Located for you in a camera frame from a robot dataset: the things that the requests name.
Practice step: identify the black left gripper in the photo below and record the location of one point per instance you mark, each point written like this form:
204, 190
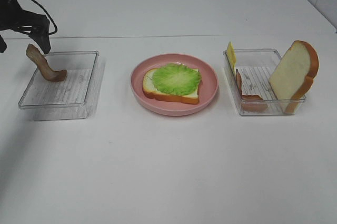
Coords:
36, 26

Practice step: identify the brown bacon strip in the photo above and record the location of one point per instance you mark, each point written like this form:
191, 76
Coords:
40, 61

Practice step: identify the toast bread slice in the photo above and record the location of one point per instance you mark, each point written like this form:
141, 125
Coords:
294, 75
150, 91

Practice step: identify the green lettuce leaf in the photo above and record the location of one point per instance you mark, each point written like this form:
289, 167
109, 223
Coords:
176, 79

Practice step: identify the pink bacon strip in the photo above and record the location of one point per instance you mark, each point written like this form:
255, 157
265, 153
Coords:
252, 103

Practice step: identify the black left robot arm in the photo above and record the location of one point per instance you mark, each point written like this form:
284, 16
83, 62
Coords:
52, 25

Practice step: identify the clear left plastic tray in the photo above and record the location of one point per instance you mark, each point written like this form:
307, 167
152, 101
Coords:
74, 98

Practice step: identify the clear plastic tray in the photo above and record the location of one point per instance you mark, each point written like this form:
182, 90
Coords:
74, 98
255, 67

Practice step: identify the pink round plate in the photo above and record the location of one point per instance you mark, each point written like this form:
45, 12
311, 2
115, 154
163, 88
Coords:
208, 88

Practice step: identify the yellow cheese slice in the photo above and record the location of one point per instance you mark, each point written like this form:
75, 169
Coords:
231, 57

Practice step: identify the clear right plastic tray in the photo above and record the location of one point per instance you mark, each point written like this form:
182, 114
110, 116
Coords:
255, 67

